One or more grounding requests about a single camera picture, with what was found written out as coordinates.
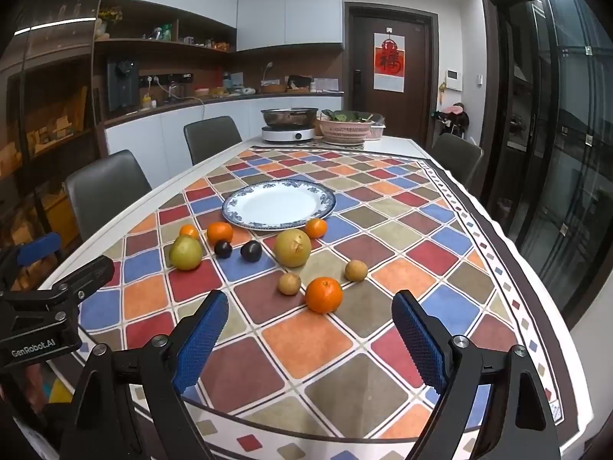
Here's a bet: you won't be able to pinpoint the glass sliding door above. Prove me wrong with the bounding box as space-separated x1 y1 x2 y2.
481 0 613 329

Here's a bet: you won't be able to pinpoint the steel pot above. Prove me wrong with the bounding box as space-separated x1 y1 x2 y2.
261 107 320 129

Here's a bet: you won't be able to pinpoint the grey dining chair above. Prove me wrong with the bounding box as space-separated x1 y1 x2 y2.
183 116 243 166
64 149 153 243
431 133 484 187

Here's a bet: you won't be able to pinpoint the leafy greens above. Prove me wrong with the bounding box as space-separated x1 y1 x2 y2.
322 109 384 124

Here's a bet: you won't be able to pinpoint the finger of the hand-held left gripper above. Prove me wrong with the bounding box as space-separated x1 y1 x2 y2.
0 232 63 291
0 255 116 327

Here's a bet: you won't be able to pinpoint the yellow pear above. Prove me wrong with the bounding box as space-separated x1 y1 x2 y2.
273 229 312 268

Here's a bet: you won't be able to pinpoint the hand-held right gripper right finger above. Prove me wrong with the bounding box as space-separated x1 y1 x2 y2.
391 290 561 460

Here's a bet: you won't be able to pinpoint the white cabinets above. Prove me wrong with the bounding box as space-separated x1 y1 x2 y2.
104 96 344 169
102 0 344 53

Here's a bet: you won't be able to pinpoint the black wall water dispenser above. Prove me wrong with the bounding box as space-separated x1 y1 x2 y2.
106 57 139 112

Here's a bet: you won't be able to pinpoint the red and white wall calendar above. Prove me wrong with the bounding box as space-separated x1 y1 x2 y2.
374 31 407 91

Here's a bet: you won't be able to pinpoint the white lower cabinets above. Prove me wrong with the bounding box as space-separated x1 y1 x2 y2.
104 96 344 169

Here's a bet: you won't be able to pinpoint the pink colander basket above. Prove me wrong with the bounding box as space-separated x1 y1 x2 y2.
318 117 387 143

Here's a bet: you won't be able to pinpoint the dark brown door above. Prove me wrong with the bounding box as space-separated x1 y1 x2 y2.
345 2 439 149

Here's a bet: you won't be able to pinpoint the blue rimmed white plate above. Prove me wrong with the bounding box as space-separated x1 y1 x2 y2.
221 179 337 232

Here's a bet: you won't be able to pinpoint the pink and black stroller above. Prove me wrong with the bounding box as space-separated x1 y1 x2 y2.
432 102 473 143

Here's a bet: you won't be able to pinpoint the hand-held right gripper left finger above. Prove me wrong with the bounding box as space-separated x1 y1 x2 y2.
60 290 229 460

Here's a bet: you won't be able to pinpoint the white induction cooker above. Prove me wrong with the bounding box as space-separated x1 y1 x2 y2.
261 125 317 143

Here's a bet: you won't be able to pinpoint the white upper cabinets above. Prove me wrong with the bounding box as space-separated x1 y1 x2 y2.
102 0 344 53

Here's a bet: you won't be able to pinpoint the colourful checkered tablecloth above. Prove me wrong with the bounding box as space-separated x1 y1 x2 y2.
79 148 563 460

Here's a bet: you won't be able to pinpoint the green pear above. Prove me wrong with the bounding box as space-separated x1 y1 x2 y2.
169 235 204 271

